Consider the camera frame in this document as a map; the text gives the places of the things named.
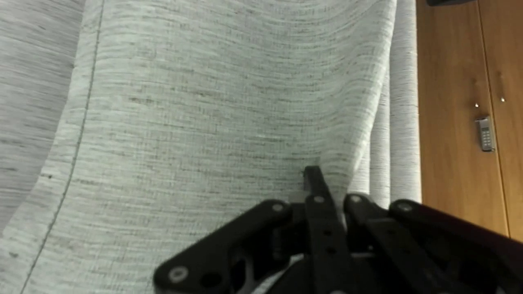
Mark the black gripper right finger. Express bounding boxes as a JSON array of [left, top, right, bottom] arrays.
[[342, 194, 523, 294]]

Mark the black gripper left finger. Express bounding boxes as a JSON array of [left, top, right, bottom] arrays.
[[153, 166, 357, 294]]

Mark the grey woven fabric curtain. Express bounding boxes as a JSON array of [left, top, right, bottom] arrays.
[[0, 0, 424, 294]]

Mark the wooden cabinet door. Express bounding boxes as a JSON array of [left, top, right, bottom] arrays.
[[416, 0, 523, 244]]

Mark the small grey cabinet lock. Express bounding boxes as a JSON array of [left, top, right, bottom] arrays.
[[476, 115, 497, 154]]

